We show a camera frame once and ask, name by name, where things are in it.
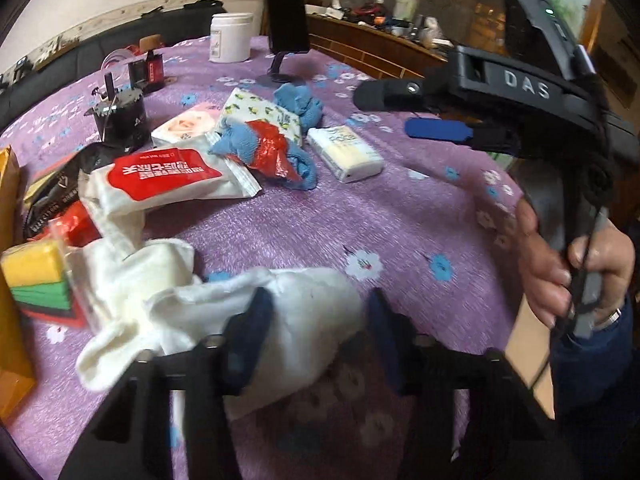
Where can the red plastic bag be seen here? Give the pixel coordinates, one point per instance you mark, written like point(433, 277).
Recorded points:
point(261, 146)

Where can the blue cloth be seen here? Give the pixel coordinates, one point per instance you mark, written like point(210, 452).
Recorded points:
point(309, 109)

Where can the wooden sideboard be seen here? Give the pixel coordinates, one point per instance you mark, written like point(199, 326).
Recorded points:
point(374, 53)

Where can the floral tissue pack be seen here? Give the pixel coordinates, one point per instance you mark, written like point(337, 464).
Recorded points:
point(245, 106)

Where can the black phone on stand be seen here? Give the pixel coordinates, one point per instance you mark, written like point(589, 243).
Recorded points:
point(288, 34)

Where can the black leather sofa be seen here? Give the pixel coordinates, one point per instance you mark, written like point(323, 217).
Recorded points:
point(190, 21)

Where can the person right hand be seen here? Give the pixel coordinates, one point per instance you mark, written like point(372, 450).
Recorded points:
point(546, 274)

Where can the white bottle on sideboard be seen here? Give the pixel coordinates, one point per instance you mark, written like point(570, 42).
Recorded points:
point(405, 10)

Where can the black snack bag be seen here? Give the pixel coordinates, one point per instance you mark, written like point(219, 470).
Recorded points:
point(61, 190)

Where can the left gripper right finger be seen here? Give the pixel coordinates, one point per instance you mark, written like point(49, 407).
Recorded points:
point(393, 335)

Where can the white plastic jar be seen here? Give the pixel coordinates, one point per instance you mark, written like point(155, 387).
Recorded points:
point(229, 38)

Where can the yellow green sponge pack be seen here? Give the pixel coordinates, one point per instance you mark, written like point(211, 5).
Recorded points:
point(36, 277)

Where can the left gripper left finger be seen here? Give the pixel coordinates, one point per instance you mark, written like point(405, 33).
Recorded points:
point(245, 334)

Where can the white yellow tissue pack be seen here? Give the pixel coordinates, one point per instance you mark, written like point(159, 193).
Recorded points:
point(346, 154)

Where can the red white wipes pack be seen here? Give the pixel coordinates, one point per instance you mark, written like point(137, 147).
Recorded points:
point(151, 179)

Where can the black cylinder device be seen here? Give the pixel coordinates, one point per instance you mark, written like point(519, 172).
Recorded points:
point(120, 116)

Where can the white towel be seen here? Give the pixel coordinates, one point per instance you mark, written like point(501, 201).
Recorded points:
point(152, 300)

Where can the pink pig tissue pack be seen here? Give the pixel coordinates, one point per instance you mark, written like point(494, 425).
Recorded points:
point(195, 121)

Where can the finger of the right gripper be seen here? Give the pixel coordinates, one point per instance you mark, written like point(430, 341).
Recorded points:
point(392, 94)
point(450, 131)

